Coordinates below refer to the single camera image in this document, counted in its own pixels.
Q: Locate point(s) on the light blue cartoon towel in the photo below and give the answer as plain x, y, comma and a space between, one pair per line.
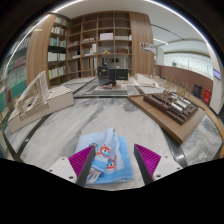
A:
110, 150

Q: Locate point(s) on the red box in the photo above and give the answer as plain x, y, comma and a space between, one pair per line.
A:
207, 97

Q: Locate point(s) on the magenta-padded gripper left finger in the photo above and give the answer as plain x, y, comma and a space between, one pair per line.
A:
79, 160

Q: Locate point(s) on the wooden shelf unit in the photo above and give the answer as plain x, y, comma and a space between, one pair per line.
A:
106, 30

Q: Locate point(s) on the small white building model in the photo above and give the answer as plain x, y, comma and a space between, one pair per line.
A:
145, 80

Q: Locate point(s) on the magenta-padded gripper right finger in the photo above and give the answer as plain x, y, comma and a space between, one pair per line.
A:
149, 160

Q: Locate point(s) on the curved ceiling light strip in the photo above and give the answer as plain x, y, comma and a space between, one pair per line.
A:
166, 6

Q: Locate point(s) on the wall poster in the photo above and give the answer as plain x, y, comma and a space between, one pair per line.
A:
147, 47

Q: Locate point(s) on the white architectural building model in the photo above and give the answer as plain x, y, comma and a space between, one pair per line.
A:
56, 100

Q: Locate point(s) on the glass-fronted bookshelf with books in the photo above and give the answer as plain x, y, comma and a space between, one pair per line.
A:
15, 76

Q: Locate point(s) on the blue wall sign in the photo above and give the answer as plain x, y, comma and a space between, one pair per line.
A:
217, 74

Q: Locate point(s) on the dark brown model on board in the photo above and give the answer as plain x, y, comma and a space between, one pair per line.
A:
170, 113

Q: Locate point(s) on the short ceiling light strip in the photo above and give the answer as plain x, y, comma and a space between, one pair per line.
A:
160, 41

